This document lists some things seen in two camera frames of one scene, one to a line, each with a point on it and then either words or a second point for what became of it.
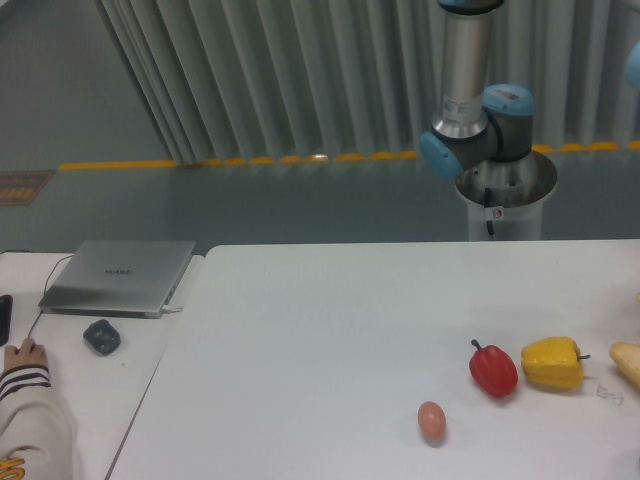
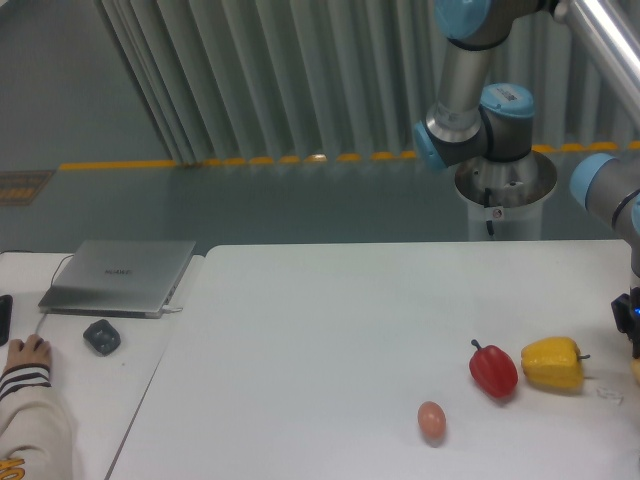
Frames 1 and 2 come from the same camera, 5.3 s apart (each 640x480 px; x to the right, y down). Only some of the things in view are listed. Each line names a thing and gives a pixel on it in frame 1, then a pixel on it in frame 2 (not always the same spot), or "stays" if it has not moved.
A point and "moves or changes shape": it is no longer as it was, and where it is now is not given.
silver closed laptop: [118, 278] stays
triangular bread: [627, 357] moves or changes shape
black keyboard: [6, 307] stays
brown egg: [432, 423] stays
